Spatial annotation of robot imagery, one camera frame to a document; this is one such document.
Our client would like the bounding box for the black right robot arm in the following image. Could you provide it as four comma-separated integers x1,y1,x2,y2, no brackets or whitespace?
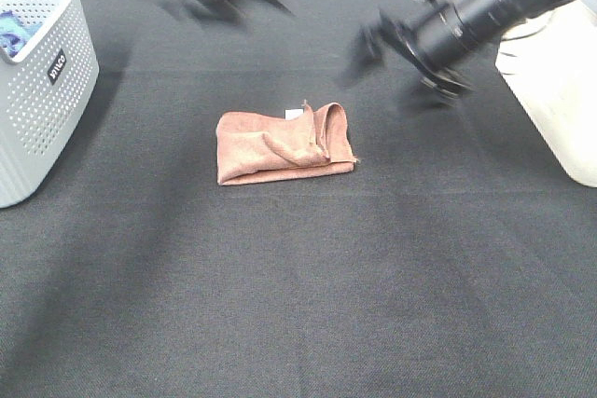
338,0,576,100

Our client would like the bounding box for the blue cloth in basket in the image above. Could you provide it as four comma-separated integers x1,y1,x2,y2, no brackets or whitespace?
1,10,41,58

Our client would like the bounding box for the brown microfibre towel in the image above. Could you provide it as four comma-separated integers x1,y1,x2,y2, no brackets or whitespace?
215,103,357,185

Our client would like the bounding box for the grey perforated laundry basket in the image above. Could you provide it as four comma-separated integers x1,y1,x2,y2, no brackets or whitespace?
1,0,99,208

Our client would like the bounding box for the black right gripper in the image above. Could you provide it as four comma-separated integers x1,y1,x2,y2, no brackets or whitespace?
338,6,474,112

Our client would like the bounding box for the white plastic bin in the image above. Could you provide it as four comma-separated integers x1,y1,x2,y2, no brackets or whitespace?
495,0,596,187

